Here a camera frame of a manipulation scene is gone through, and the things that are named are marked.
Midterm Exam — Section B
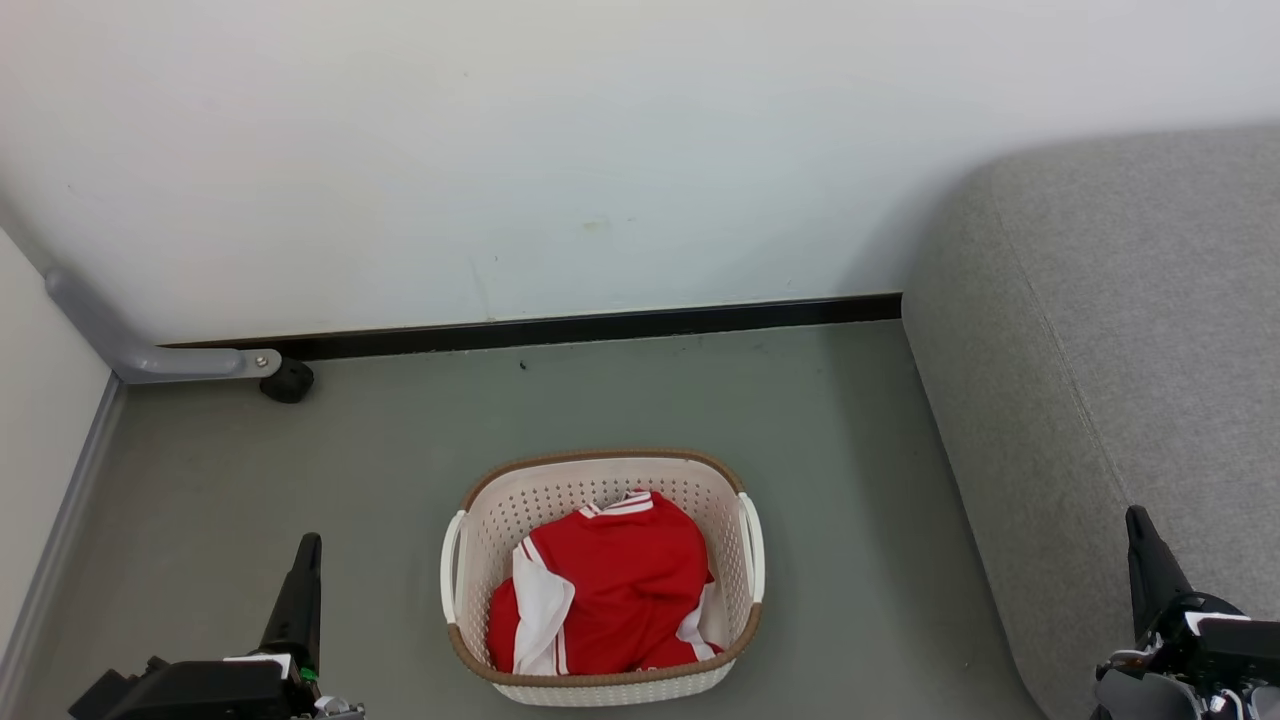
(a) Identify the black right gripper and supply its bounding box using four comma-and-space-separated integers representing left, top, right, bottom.
1095, 505, 1280, 720

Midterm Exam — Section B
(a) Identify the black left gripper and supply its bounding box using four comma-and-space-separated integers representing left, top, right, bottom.
68, 532, 366, 720

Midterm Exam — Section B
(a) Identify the red and white jersey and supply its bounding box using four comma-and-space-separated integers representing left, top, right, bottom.
487, 489, 723, 676

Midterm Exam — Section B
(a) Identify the grey fabric sofa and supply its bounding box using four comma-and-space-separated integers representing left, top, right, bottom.
900, 125, 1280, 720

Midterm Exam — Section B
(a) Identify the black round floor foot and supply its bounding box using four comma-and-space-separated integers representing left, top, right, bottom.
260, 357, 315, 405

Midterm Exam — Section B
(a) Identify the white perforated laundry basket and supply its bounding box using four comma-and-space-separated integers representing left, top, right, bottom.
440, 448, 767, 708

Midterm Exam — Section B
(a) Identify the black baseboard strip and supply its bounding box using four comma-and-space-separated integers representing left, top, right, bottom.
160, 292, 903, 363

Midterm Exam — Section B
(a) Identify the grey wall skirting trim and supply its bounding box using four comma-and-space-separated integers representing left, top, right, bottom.
0, 375, 126, 716

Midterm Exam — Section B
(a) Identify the grey metal floor bracket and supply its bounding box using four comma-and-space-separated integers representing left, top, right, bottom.
43, 265, 283, 385

